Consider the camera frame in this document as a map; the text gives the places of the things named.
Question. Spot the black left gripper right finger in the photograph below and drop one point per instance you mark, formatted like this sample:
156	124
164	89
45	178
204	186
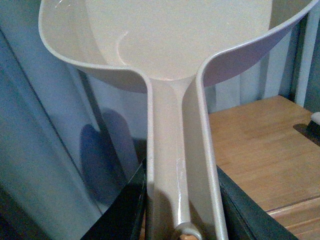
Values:
245	219

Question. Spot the beige plastic dustpan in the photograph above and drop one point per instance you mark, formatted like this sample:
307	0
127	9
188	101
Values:
171	50

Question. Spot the beige hand brush black bristles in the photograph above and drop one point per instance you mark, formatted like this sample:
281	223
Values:
312	130

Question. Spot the wooden nightstand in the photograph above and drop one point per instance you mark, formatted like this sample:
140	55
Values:
264	148

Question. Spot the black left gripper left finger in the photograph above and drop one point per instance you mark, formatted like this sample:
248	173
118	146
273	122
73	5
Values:
123	219

